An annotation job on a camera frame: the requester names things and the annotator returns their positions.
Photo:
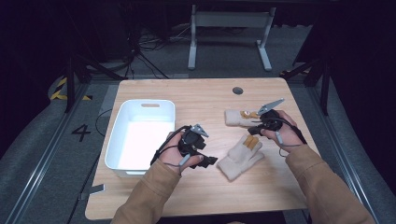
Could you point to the yellow black floor tape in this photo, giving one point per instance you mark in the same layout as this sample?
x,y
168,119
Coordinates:
x,y
57,91

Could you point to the person's right hand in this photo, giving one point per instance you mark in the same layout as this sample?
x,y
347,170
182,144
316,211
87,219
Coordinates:
x,y
288,130

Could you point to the grey table grommet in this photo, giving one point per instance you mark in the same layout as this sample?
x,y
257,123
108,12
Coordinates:
x,y
237,90

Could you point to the white plastic bin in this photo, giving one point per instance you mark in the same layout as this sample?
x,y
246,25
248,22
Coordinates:
x,y
140,140

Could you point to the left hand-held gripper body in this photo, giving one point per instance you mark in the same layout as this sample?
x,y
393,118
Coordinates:
x,y
191,141

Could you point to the black metal stand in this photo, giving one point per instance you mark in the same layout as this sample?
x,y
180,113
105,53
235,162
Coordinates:
x,y
325,87

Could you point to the grey tape strip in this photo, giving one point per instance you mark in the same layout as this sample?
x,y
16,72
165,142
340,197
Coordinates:
x,y
97,188

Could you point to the metal floor rail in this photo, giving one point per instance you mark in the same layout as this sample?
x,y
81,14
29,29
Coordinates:
x,y
345,174
46,152

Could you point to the grey metal table frame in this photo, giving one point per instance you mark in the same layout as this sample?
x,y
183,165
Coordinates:
x,y
230,19

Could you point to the person's left hand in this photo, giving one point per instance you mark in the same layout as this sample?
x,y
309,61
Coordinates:
x,y
172,154

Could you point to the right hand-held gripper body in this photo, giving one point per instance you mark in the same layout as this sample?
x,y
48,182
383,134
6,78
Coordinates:
x,y
270,121

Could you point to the black tripod stand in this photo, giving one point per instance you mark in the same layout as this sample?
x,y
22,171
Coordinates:
x,y
71,81

